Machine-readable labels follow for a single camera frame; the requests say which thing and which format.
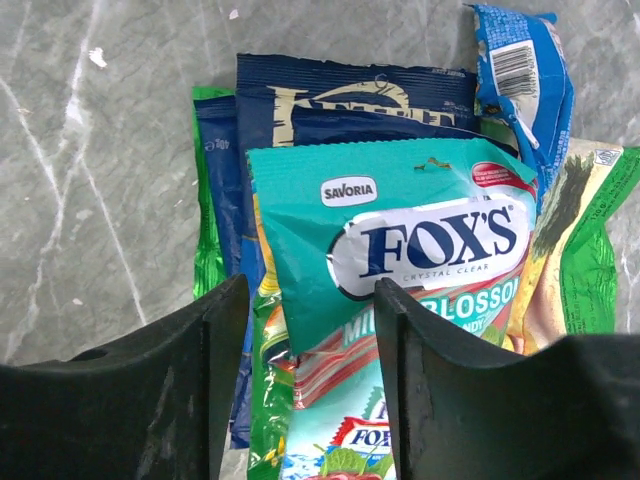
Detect blue white snack bag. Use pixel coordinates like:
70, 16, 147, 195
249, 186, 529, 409
193, 94, 266, 451

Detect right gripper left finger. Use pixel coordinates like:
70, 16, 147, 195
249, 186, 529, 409
1, 275, 249, 479

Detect yellow green snack bag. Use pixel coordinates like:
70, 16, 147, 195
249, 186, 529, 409
247, 222, 295, 479

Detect blue Burts sea salt bag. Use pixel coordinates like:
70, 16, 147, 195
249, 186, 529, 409
291, 106, 519, 158

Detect green Fox's biscuit packet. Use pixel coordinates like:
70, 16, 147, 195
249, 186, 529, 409
248, 138, 538, 479

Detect blue kettle potato chips bag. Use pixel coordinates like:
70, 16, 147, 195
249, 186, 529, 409
235, 54, 477, 151

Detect blue cookie snack pack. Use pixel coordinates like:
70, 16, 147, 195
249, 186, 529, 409
471, 4, 574, 198

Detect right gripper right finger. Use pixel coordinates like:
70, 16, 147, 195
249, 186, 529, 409
374, 278, 639, 479

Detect green cassava chips bag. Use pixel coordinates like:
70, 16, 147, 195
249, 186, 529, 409
191, 85, 640, 356

